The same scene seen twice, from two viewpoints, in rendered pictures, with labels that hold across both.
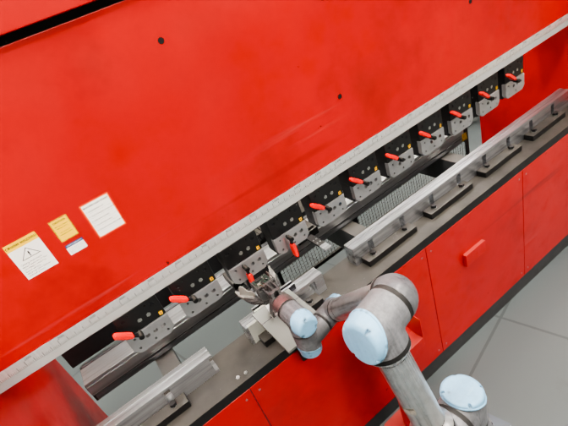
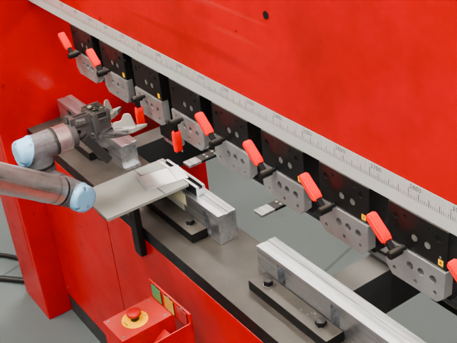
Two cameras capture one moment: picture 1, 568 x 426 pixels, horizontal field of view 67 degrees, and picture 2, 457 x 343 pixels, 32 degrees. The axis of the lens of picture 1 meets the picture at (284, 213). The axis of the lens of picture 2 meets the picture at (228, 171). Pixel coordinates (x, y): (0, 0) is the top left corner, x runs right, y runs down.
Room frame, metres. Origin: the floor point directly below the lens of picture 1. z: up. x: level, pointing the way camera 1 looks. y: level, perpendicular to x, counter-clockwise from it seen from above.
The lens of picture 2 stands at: (1.16, -1.86, 2.18)
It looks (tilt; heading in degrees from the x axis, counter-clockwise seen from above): 31 degrees down; 81
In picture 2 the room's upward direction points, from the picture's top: 6 degrees counter-clockwise
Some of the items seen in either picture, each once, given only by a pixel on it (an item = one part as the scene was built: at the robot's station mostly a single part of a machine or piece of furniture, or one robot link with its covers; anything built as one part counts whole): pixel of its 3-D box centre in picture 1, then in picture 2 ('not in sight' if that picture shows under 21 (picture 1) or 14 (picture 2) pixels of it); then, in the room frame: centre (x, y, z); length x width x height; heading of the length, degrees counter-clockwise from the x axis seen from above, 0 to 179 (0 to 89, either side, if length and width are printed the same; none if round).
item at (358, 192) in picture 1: (359, 175); (296, 166); (1.55, -0.35, 1.26); 0.15 x 0.09 x 0.17; 113
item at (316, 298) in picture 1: (292, 319); (172, 214); (1.29, 0.12, 0.89); 0.30 x 0.05 x 0.03; 113
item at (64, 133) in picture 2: (283, 306); (62, 137); (1.03, 0.11, 1.21); 0.08 x 0.05 x 0.08; 113
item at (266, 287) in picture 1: (270, 292); (88, 125); (1.10, 0.14, 1.21); 0.12 x 0.08 x 0.09; 23
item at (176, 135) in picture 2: (292, 245); (177, 135); (1.33, 0.01, 1.20); 0.04 x 0.02 x 0.10; 23
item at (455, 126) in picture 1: (453, 112); not in sight; (1.79, -0.90, 1.26); 0.15 x 0.09 x 0.17; 113
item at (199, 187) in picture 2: (274, 297); (181, 177); (1.34, 0.16, 0.99); 0.20 x 0.03 x 0.03; 113
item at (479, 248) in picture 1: (474, 253); not in sight; (1.58, -0.82, 0.59); 0.15 x 0.02 x 0.07; 113
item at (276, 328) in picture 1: (288, 318); (133, 189); (1.19, 0.12, 1.00); 0.26 x 0.18 x 0.01; 23
